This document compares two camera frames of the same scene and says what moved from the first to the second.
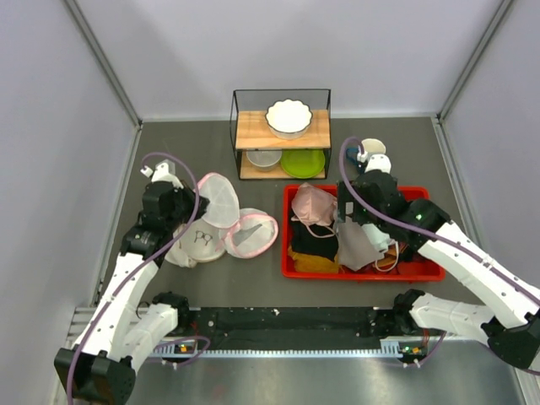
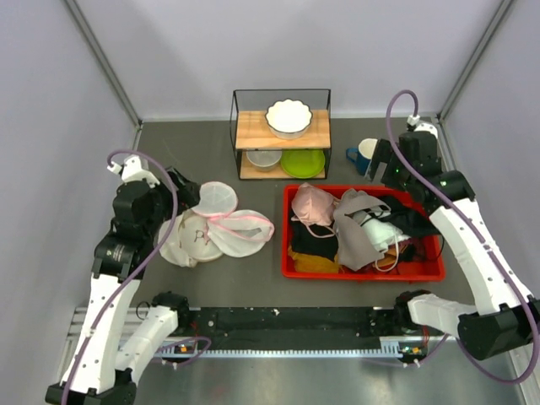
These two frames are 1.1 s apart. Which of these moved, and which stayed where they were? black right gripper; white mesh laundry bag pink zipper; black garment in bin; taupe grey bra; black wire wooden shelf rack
Moved: black right gripper; white mesh laundry bag pink zipper
Stayed: taupe grey bra; black wire wooden shelf rack; black garment in bin
